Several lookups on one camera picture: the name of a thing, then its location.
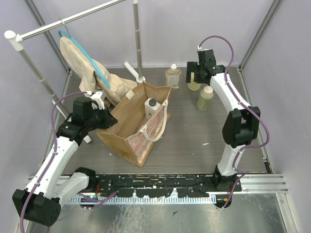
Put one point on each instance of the yellow lotion squeeze bottle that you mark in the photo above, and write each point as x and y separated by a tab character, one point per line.
193	86

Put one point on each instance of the aluminium frame rail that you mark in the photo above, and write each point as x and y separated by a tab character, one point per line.
245	184

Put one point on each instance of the metal clothes rack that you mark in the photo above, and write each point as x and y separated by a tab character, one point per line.
16	40

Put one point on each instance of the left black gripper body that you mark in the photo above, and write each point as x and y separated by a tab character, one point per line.
104	119

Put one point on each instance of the brown canvas tote bag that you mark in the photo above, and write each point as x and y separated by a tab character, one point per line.
133	137

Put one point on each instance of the green bottle wooden cap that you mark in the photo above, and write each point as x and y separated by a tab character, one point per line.
205	98

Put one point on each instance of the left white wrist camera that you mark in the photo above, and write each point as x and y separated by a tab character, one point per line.
97	99

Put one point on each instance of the white bottle black cap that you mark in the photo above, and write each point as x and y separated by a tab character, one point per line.
151	106

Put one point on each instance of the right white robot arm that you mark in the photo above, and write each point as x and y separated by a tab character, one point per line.
241	125

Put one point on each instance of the clear amber soap bottle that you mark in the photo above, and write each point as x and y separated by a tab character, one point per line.
172	76

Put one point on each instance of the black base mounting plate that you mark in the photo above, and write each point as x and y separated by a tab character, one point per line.
158	185

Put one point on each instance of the beige cloth on hanger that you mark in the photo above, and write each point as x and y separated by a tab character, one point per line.
90	79

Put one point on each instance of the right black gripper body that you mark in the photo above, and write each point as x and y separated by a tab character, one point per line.
194	67

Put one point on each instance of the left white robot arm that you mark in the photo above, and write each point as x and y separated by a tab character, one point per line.
41	200

